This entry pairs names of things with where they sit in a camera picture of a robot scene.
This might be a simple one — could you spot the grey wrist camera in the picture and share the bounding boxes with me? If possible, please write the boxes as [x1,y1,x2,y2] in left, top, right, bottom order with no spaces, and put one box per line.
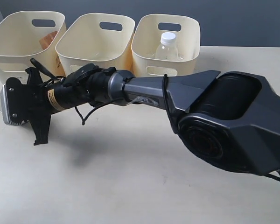
[0,77,26,126]

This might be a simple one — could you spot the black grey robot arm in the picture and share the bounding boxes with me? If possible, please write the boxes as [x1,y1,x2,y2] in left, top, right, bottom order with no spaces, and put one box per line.
[17,64,280,181]

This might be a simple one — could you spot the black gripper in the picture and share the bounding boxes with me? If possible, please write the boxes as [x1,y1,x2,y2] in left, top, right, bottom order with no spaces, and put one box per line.
[18,66,94,147]

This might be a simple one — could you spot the brown wooden cup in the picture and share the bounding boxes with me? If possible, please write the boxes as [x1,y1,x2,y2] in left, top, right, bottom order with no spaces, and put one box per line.
[39,31,57,50]

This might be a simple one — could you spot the clear plastic bottle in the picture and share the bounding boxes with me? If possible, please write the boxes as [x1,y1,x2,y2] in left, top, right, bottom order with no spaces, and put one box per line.
[155,32,178,61]

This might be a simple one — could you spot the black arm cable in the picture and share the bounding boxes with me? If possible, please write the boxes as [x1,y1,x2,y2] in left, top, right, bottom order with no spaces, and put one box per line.
[29,58,280,192]

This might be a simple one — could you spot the left cream plastic bin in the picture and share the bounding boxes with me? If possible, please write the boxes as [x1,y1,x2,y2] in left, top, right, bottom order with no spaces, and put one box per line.
[0,11,66,84]

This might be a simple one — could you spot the middle cream plastic bin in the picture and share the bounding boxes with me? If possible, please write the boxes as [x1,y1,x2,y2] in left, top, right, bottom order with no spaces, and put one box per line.
[55,13,135,75]

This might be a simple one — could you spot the cream plastic bin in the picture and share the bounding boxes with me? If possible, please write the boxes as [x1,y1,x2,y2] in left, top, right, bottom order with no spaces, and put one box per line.
[131,14,201,77]
[55,13,135,75]
[0,11,66,84]

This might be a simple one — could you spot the right cream plastic bin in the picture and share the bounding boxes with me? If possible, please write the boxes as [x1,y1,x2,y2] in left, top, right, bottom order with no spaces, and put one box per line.
[131,14,201,77]

